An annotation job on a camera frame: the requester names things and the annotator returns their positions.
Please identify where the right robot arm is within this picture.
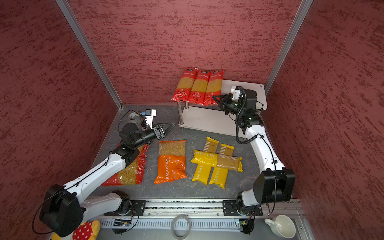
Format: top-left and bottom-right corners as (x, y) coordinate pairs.
(213, 86), (296, 216)

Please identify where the white ceramic cup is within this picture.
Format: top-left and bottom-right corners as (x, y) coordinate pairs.
(264, 215), (296, 239)

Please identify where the orange macaroni bag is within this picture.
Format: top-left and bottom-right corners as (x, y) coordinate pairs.
(154, 140), (188, 184)

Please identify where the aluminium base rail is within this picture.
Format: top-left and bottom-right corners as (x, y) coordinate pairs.
(96, 198), (308, 232)

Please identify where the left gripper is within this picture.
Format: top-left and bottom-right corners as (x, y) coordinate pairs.
(133, 121), (176, 148)

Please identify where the yellow spaghetti bag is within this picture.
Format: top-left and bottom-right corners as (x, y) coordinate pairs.
(192, 137), (219, 185)
(209, 144), (235, 189)

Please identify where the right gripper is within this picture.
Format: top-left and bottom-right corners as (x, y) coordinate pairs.
(212, 93), (245, 116)

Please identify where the red spaghetti bag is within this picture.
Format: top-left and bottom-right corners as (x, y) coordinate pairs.
(171, 68), (198, 102)
(188, 70), (211, 105)
(203, 70), (224, 106)

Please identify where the white two-tier shelf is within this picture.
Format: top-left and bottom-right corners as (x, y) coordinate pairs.
(178, 80), (267, 136)

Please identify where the red fusilli bag lower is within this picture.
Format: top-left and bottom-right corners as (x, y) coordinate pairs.
(102, 145), (149, 187)

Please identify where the yellow plush toy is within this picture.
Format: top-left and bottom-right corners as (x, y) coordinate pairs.
(51, 220), (101, 240)

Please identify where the clear packing tape roll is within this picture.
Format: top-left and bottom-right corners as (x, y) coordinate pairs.
(128, 112), (143, 122)

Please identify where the grey ring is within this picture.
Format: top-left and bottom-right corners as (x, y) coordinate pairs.
(170, 214), (192, 240)

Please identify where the yellow spaghetti bag left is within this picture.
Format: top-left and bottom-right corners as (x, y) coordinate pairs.
(192, 137), (219, 185)

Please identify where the yellow spaghetti bag right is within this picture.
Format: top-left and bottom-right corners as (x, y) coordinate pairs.
(209, 144), (235, 189)

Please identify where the yellow spaghetti bag crosswise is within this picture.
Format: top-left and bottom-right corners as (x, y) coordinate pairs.
(191, 150), (243, 172)

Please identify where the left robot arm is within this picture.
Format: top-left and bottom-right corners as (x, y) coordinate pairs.
(39, 123), (175, 238)

